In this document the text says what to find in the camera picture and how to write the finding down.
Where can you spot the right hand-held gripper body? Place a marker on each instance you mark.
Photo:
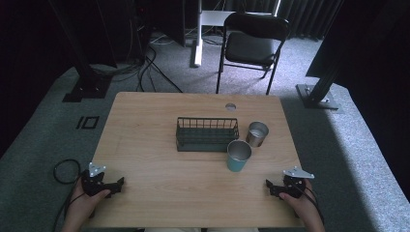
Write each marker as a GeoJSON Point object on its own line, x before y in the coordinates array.
{"type": "Point", "coordinates": [294, 188]}

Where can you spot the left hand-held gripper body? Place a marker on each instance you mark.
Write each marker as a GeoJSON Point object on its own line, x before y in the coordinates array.
{"type": "Point", "coordinates": [93, 185]}

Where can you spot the person's right hand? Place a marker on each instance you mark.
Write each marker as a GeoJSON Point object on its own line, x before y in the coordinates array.
{"type": "Point", "coordinates": [304, 206]}

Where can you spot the person's left hand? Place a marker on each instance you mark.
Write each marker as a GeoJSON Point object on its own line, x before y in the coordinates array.
{"type": "Point", "coordinates": [83, 204]}

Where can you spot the teal metal cup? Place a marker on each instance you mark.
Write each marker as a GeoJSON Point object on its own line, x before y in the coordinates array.
{"type": "Point", "coordinates": [238, 159]}

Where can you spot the silver metal cup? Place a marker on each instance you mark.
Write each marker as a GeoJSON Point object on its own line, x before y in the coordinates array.
{"type": "Point", "coordinates": [257, 135]}

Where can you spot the black metal stand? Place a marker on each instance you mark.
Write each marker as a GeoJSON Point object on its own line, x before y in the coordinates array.
{"type": "Point", "coordinates": [87, 83]}
{"type": "Point", "coordinates": [319, 96]}

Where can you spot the black folding chair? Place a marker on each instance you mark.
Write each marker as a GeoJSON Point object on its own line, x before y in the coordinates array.
{"type": "Point", "coordinates": [249, 46]}

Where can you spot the black cabinet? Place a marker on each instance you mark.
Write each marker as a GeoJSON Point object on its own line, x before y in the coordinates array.
{"type": "Point", "coordinates": [161, 19]}

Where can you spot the dark curtain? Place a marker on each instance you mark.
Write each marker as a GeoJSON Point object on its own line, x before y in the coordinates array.
{"type": "Point", "coordinates": [306, 16]}

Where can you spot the white desk frame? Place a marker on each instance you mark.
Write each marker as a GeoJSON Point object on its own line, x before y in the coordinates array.
{"type": "Point", "coordinates": [199, 38]}

